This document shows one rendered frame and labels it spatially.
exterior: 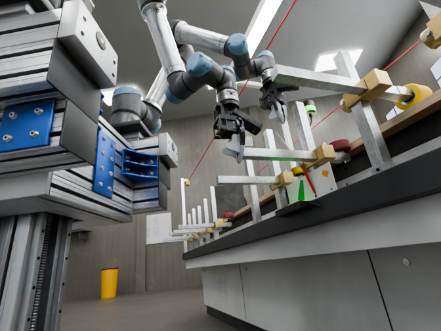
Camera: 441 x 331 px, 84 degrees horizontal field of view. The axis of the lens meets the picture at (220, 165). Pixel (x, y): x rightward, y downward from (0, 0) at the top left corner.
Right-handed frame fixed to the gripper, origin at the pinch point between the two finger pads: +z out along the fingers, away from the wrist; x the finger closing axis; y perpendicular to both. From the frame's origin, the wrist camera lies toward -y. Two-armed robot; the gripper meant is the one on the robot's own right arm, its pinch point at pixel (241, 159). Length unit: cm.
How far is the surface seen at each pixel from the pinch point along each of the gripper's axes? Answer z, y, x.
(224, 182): -0.7, -2.5, -23.6
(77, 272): 10, 196, -879
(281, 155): -1.7, -14.1, 1.4
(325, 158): -0.3, -29.6, 3.9
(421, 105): -7, -46, 28
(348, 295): 46, -52, -26
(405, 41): -500, -662, -232
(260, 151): -2.7, -6.7, 1.4
